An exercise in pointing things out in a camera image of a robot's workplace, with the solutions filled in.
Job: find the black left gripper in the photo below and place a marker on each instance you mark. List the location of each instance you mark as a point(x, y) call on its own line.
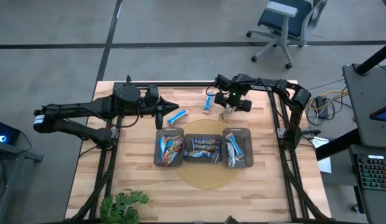
point(158, 112)

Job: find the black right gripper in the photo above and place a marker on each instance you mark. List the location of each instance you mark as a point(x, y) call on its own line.
point(234, 99)

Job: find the colourful granola bar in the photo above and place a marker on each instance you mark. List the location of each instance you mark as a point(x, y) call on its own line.
point(174, 140)
point(206, 142)
point(206, 147)

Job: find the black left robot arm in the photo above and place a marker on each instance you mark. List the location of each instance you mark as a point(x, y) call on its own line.
point(74, 109)

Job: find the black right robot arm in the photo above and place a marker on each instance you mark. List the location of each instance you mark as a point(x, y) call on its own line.
point(292, 99)

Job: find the translucent grey plastic bin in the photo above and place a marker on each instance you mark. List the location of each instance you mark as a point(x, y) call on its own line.
point(248, 137)
point(188, 158)
point(157, 132)

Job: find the black table clamp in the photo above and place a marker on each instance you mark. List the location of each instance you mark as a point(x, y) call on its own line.
point(128, 78)

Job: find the round woven straw placemat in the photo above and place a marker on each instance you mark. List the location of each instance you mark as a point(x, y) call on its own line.
point(206, 177)

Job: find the black power adapter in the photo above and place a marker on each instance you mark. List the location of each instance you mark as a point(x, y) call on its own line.
point(321, 104)

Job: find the green potted plant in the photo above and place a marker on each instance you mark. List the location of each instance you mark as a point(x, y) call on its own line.
point(124, 205)

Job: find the blue office chair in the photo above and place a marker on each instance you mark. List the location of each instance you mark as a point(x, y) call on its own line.
point(286, 15)

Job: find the white paper sheet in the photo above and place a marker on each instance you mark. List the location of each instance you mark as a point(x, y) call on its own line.
point(324, 163)

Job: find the black stand beam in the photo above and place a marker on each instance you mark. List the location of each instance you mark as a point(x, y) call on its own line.
point(338, 144)

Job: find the grey side desk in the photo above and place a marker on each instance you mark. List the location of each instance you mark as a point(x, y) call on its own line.
point(363, 102)

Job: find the black stand pole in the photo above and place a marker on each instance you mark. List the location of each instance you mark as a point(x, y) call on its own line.
point(374, 57)

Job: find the black tablet screen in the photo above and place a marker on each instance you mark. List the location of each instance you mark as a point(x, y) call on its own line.
point(383, 115)

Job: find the backlit rainbow keyboard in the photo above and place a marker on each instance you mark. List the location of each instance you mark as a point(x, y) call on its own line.
point(374, 172)

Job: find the black computer blue light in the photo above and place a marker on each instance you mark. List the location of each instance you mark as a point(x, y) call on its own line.
point(9, 132)

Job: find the grey metal side table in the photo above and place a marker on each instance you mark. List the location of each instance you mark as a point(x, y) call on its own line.
point(6, 174)

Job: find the grey keyboard desk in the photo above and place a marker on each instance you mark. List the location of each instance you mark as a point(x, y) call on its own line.
point(379, 205)

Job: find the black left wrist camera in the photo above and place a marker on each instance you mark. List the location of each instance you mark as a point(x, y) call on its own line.
point(151, 95)

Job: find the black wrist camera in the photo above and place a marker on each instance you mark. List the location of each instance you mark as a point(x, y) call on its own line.
point(151, 95)
point(223, 82)

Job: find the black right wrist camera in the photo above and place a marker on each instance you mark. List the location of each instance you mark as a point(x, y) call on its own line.
point(223, 82)

